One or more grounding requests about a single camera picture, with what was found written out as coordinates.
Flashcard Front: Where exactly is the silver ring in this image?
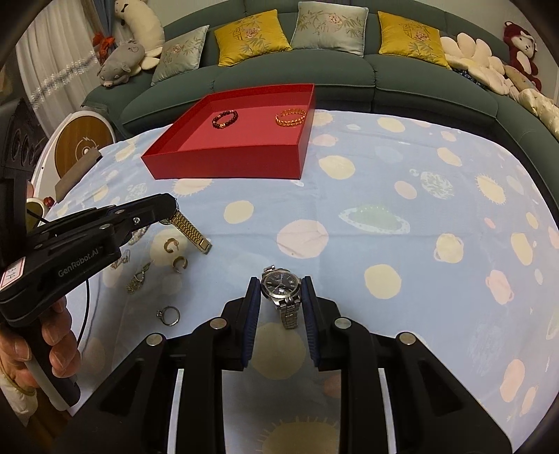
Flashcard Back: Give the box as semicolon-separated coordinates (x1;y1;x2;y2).
155;305;182;328

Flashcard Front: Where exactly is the cream satin cushion far right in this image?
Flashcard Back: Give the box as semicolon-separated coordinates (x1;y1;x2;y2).
504;65;559;139

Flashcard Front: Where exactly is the person's left hand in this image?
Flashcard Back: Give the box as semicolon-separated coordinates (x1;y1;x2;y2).
1;297;81;393

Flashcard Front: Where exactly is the round white wood stool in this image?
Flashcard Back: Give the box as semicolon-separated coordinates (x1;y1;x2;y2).
31;110;116;199

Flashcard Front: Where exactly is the yellow embroidered cushion left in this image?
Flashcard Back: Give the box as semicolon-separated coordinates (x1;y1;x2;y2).
214;9;292;67

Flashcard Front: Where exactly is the red fish ornament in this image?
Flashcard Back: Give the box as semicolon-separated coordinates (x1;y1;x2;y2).
92;32;116;65

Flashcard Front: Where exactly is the blue patterned tablecloth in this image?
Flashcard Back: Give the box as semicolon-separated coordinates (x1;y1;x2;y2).
48;111;558;447

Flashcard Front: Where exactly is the red monkey plush toy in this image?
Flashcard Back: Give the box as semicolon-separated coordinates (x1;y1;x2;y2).
503;21;542;91

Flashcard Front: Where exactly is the red shallow tray box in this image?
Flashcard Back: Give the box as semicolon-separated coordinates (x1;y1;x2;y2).
142;83;315;180

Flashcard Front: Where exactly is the brown cardboard piece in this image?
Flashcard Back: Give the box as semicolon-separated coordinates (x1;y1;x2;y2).
55;147;102;203

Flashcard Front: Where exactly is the yellow embroidered cushion right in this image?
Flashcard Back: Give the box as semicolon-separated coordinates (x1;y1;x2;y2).
377;11;451;69

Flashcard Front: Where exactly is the gold wristwatch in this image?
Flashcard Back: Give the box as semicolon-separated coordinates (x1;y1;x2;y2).
169;210;212;255

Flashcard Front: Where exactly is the white flower plush cushion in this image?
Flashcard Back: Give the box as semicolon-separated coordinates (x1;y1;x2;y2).
441;32;513;96

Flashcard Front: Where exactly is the gold hoop earring upper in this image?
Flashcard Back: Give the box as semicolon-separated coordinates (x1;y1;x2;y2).
163;237;180;254

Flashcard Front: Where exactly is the white cow plush toy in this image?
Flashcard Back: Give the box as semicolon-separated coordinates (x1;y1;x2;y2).
115;0;165;70

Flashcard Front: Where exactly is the gold hoop earring lower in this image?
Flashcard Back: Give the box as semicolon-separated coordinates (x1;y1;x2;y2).
173;255;189;273

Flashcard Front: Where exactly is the grey-green embroidered cushion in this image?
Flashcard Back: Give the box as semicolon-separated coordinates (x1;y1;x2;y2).
290;1;369;58
151;24;209;86

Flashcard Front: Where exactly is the white sheer curtain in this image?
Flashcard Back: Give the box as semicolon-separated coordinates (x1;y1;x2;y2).
16;0;100;135

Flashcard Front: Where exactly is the yellow embroidered cushion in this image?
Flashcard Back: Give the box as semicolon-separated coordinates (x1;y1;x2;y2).
377;11;451;69
214;9;292;67

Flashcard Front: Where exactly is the small gold drop earring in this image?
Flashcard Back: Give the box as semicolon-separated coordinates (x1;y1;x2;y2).
111;250;131;270

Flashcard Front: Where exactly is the gold chain bangle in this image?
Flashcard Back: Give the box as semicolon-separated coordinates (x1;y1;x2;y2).
275;108;307;128

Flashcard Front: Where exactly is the silver wristwatch dark dial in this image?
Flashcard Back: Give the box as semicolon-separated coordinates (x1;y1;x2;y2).
261;265;301;330

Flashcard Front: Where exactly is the dark bead bracelet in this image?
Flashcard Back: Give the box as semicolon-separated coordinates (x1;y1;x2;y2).
211;109;240;130

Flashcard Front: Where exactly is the grey pig plush toy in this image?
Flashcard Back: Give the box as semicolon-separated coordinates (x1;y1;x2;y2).
97;40;145;88

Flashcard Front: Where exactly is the grey-green embroidered cushion left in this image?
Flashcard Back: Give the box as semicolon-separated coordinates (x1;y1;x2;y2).
151;24;209;86

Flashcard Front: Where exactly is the gold hoop earring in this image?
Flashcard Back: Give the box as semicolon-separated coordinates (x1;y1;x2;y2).
173;255;189;273
163;237;180;254

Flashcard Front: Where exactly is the dark green sofa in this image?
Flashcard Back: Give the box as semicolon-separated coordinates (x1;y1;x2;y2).
84;1;558;211

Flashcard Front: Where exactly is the grey-green embroidered cushion centre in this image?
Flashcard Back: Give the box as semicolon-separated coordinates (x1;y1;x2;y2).
290;1;369;58

